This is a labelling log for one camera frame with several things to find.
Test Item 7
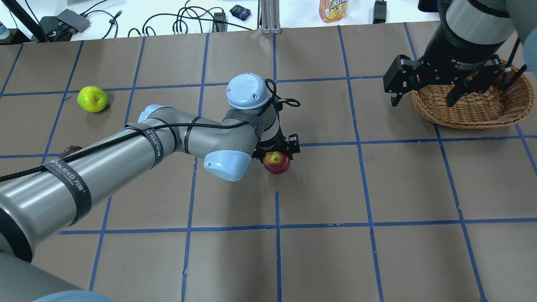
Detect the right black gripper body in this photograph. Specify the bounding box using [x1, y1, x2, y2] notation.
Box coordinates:
[383, 41, 502, 94]

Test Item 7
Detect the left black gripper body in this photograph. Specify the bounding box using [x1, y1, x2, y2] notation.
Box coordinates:
[252, 129, 301, 161]

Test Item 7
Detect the red yellow apple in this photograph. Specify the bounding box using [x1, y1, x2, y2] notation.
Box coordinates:
[261, 151, 291, 174]

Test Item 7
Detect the green apple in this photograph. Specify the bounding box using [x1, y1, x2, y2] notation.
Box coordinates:
[77, 86, 109, 113]

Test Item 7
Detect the dark red apple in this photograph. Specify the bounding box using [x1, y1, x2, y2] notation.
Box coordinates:
[59, 145, 83, 159]

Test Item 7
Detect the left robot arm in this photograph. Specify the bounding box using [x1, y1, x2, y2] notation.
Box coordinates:
[0, 73, 300, 302]

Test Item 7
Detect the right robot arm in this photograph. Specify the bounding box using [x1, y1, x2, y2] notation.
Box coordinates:
[383, 0, 536, 107]

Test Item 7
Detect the wicker basket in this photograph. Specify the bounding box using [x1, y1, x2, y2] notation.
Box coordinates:
[411, 65, 536, 129]

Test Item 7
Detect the black power brick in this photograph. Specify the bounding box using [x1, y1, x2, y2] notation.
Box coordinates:
[372, 0, 387, 24]

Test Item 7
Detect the orange drink bottle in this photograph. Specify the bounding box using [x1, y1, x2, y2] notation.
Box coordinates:
[318, 0, 349, 23]

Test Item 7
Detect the black power adapter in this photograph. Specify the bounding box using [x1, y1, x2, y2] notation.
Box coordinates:
[211, 12, 227, 32]

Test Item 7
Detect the dark blue pouch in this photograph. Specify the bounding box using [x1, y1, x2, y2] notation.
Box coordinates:
[229, 5, 252, 21]

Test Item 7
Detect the grey usb hub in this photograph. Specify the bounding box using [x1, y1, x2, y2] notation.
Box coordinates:
[56, 8, 90, 33]

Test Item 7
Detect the black monitor stand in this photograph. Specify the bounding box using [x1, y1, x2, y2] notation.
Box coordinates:
[1, 0, 65, 43]

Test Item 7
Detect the aluminium frame post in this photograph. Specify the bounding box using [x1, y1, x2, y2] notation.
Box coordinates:
[258, 0, 282, 34]

